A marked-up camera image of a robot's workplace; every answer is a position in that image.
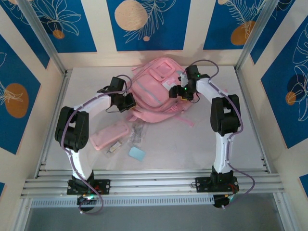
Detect pink student backpack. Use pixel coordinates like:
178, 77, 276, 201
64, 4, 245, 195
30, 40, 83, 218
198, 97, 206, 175
125, 56, 195, 128

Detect clear plastic stationery bag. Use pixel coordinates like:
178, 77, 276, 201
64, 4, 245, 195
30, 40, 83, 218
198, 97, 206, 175
127, 121, 148, 146

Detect pink translucent pencil case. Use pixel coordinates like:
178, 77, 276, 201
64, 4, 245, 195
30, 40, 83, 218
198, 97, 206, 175
88, 120, 131, 152

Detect light blue eraser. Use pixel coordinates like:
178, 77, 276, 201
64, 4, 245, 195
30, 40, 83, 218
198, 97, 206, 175
128, 146, 147, 162

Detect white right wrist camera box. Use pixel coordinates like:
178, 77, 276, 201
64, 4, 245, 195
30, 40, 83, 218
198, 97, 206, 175
178, 74, 192, 87

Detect aluminium right side rail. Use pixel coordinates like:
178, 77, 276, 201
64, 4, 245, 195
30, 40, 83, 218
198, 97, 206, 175
234, 69, 271, 174

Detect aluminium rail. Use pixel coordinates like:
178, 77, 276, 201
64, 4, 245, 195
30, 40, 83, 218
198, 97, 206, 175
35, 69, 73, 179
234, 69, 271, 174

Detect aluminium left side rail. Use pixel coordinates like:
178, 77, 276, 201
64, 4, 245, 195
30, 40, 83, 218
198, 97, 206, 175
35, 69, 73, 179

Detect aluminium front frame rails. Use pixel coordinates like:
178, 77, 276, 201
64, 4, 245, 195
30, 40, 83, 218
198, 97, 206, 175
20, 169, 286, 200

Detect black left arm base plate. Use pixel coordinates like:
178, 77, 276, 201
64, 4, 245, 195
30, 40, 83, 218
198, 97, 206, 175
66, 179, 111, 196

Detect aluminium right corner post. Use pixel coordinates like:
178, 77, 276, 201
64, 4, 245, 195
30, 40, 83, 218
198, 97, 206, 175
235, 0, 282, 72

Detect aluminium corner post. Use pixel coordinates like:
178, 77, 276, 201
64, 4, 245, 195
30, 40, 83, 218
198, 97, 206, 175
18, 0, 67, 76
235, 0, 282, 72

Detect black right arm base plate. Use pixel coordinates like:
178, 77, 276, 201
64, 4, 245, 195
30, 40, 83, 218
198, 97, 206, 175
195, 176, 240, 193

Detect grey slotted cable duct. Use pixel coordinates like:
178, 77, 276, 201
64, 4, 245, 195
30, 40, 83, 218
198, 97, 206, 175
31, 195, 215, 208

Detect aluminium left corner post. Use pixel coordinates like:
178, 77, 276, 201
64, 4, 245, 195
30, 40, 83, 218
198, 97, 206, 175
18, 0, 67, 76

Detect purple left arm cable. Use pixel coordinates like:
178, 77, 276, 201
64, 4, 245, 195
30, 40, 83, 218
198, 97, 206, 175
61, 75, 132, 215

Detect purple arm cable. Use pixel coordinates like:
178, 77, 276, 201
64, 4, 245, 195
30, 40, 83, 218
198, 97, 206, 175
61, 75, 132, 215
184, 59, 257, 209

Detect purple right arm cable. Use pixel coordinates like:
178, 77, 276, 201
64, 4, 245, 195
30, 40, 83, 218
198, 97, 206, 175
184, 59, 257, 209

